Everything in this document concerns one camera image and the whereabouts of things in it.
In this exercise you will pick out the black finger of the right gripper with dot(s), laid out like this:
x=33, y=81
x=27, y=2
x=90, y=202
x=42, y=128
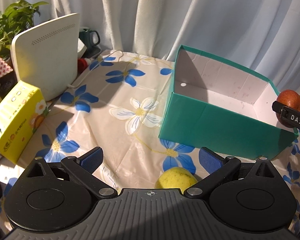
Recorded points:
x=287, y=114

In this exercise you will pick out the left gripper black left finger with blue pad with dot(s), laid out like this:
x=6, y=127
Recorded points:
x=81, y=169

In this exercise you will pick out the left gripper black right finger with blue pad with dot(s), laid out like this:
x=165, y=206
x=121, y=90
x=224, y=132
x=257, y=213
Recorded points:
x=221, y=170

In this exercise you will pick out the red apple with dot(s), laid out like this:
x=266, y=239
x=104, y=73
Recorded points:
x=291, y=99

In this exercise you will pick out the yellow-green pear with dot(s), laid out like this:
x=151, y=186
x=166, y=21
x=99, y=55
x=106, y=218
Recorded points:
x=176, y=178

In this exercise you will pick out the teal cardboard box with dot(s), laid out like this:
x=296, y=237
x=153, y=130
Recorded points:
x=216, y=103

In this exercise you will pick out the floral plastic tablecloth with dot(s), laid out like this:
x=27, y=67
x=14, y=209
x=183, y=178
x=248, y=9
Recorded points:
x=118, y=104

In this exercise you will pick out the yellow tissue box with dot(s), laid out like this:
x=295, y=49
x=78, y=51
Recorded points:
x=22, y=111

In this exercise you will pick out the white curtain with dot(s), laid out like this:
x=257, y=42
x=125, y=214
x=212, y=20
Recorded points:
x=263, y=35

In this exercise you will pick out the red small bottle cap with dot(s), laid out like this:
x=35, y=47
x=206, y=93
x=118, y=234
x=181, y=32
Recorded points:
x=82, y=64

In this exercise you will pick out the white router device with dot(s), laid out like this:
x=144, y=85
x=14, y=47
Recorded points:
x=45, y=56

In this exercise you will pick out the dark green mug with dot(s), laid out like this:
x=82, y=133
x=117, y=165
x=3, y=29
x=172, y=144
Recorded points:
x=89, y=37

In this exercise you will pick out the green potted plant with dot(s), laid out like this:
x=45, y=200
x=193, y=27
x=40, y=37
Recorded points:
x=17, y=17

